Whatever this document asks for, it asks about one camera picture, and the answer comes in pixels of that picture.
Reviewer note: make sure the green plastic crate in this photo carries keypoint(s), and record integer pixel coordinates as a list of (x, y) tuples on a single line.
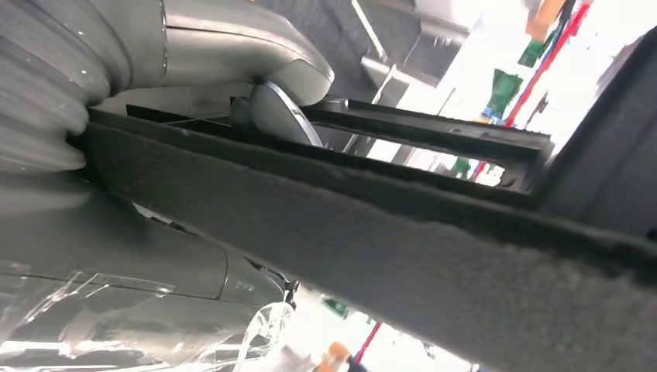
[(531, 54), (503, 92)]

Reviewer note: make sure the clear plastic film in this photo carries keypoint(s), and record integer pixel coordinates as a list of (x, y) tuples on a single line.
[(128, 334)]

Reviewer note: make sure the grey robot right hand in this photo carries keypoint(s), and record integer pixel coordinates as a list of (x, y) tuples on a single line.
[(128, 256)]

